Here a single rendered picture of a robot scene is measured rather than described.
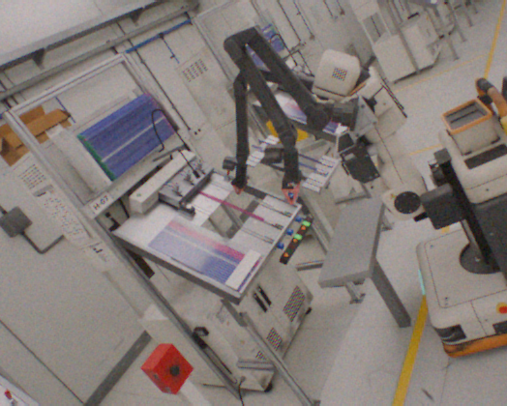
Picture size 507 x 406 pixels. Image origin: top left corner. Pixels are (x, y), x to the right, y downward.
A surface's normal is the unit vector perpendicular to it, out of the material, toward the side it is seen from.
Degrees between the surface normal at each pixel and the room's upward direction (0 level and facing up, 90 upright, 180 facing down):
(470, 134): 92
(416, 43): 90
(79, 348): 90
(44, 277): 90
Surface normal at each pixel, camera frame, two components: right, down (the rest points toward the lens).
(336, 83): -0.20, 0.47
